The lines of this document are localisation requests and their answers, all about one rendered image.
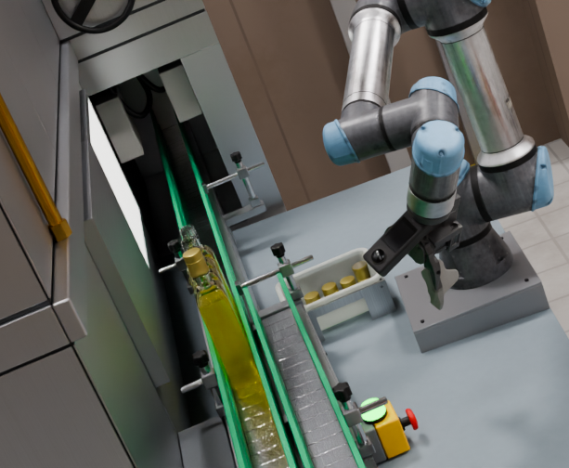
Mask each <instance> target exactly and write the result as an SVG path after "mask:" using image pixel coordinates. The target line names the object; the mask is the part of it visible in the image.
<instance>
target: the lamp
mask: <svg viewBox="0 0 569 468"><path fill-rule="evenodd" d="M377 399H378V398H371V399H368V400H366V401H365V402H364V403H363V404H362V405H361V407H362V406H364V405H366V404H368V403H370V402H373V401H375V400H377ZM386 416H387V410H386V408H385V407H384V406H381V407H379V408H376V409H374V410H371V411H369V412H367V413H364V414H362V418H363V422H364V423H366V424H374V423H379V422H381V421H382V420H383V419H385V417H386Z"/></svg>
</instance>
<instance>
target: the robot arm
mask: <svg viewBox="0 0 569 468"><path fill-rule="evenodd" d="M490 3H491V0H358V1H357V3H356V5H355V7H354V9H353V12H352V14H351V18H350V21H349V27H348V33H349V37H350V40H351V41H352V46H351V52H350V58H349V65H348V71H347V77H346V84H345V89H344V96H343V107H342V115H341V119H340V120H337V119H336V120H334V122H331V123H327V124H326V125H325V126H324V128H323V142H324V146H325V150H326V152H327V154H328V155H329V157H330V159H331V161H332V162H333V163H335V164H336V165H339V166H343V165H347V164H350V163H360V161H364V160H366V159H370V158H373V157H376V156H380V155H383V154H386V153H389V152H392V151H396V150H401V149H405V148H408V147H411V167H410V174H409V181H408V190H407V210H406V211H405V212H404V213H403V214H402V215H401V216H400V217H399V218H398V219H397V221H396V222H395V223H394V224H392V225H391V226H389V227H388V228H387V229H386V230H385V232H384V234H383V235H382V236H381V237H380V238H379V239H378V240H377V241H376V242H375V243H374V244H373V245H372V246H371V247H370V248H369V249H368V250H367V251H366V252H365V253H364V255H363V258H364V260H365V261H366V262H367V263H368V264H369V265H370V266H371V267H372V268H373V269H374V270H375V271H376V272H377V273H378V274H379V275H380V276H382V277H385V276H386V275H387V274H388V273H389V272H390V271H391V270H392V269H393V268H394V267H395V266H396V265H397V264H398V263H399V262H400V261H401V260H402V259H403V258H404V257H405V256H406V255H407V254H408V255H409V256H410V257H411V258H412V259H413V260H414V261H415V262H416V263H418V264H420V265H421V264H424V267H425V268H424V269H423V270H422V271H421V275H422V277H423V279H424V280H425V282H426V285H427V289H428V294H429V295H430V298H431V304H432V305H433V306H435V307H436V308H437V309H438V310H441V309H442V308H443V305H444V296H445V293H446V292H447V291H448V290H449V289H454V290H467V289H472V288H476V287H480V286H483V285H485V284H487V283H489V282H491V281H493V280H496V279H497V278H499V277H500V276H502V275H503V274H504V273H506V272H507V271H508V270H509V268H510V267H511V265H512V263H513V256H512V254H511V249H510V248H509V246H508V245H507V244H506V242H505V241H504V240H503V239H502V238H501V237H500V236H499V235H498V234H497V232H496V231H495V230H494V229H493V228H492V225H491V223H490V221H494V220H498V219H501V218H505V217H508V216H512V215H518V214H522V213H526V212H530V211H531V212H534V211H535V210H536V209H539V208H542V207H545V206H548V205H550V204H551V203H552V201H553V197H554V186H553V177H552V170H551V164H550V156H549V153H548V151H547V148H546V147H541V146H538V148H537V146H536V143H535V140H534V139H533V138H532V137H530V136H527V135H524V134H523V131H522V128H521V126H520V124H519V121H518V118H517V116H516V113H515V110H514V107H513V105H512V103H511V98H510V95H509V93H508V90H507V87H506V85H505V83H504V80H503V77H502V74H501V72H500V69H499V66H498V63H497V60H496V57H495V54H494V52H493V49H492V46H491V44H490V42H489V39H488V36H487V33H486V31H485V26H484V22H485V18H486V16H487V14H488V12H487V9H486V7H487V6H488V5H489V4H490ZM423 26H425V28H426V31H427V33H428V35H429V36H430V37H431V38H433V39H435V40H438V41H439V42H440V44H441V46H442V48H443V51H444V53H445V56H446V60H447V63H448V65H449V68H450V70H451V72H452V75H453V77H454V80H455V83H456V85H457V88H458V90H459V94H460V96H461V99H462V102H463V104H464V107H465V109H466V111H467V114H468V116H469V119H470V122H471V124H472V128H473V131H474V133H475V135H476V138H477V140H478V143H479V146H480V148H481V151H480V152H479V154H478V156H477V162H478V164H476V165H474V166H470V164H469V163H468V162H467V161H466V160H463V158H464V151H465V150H464V136H463V134H462V133H461V132H460V130H459V104H458V102H457V95H456V90H455V87H454V86H453V85H452V84H451V83H450V82H449V81H448V80H446V79H443V78H440V77H434V76H432V77H425V78H422V79H420V80H418V81H417V82H416V83H415V84H414V85H413V86H412V87H411V90H410V94H409V96H408V98H406V99H403V100H399V101H396V102H394V103H391V104H388V97H389V88H390V80H391V70H392V62H393V53H394V47H395V45H396V44H397V43H398V41H399V39H400V35H401V34H402V33H405V32H408V31H411V30H415V29H418V28H420V27H423ZM435 254H439V259H437V258H436V256H435Z"/></svg>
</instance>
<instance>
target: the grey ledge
mask: <svg viewBox="0 0 569 468"><path fill-rule="evenodd" d="M178 439H179V445H180V450H181V455H182V461H183V466H184V468H237V465H236V462H235V458H234V454H233V450H232V447H231V443H230V439H229V435H228V431H227V428H226V421H225V419H224V416H223V417H219V415H218V416H216V417H214V418H211V419H210V420H207V421H205V422H201V423H199V424H197V425H194V426H192V427H189V428H188V429H186V430H183V431H181V432H179V433H178Z"/></svg>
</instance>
